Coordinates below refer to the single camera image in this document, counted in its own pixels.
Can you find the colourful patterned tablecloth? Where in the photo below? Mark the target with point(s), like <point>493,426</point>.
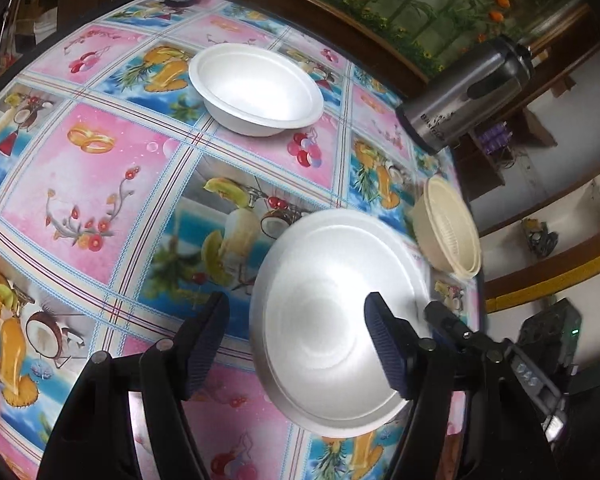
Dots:
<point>124,205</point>

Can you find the steel thermos flask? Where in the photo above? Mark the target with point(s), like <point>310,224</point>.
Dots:
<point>475,86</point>

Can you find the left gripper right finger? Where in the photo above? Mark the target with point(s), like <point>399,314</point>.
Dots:
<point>426,371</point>

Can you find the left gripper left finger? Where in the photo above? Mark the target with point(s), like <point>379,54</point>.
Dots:
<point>93,438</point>

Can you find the white foam bowl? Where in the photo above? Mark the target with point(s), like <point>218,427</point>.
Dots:
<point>253,91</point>
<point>310,345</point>

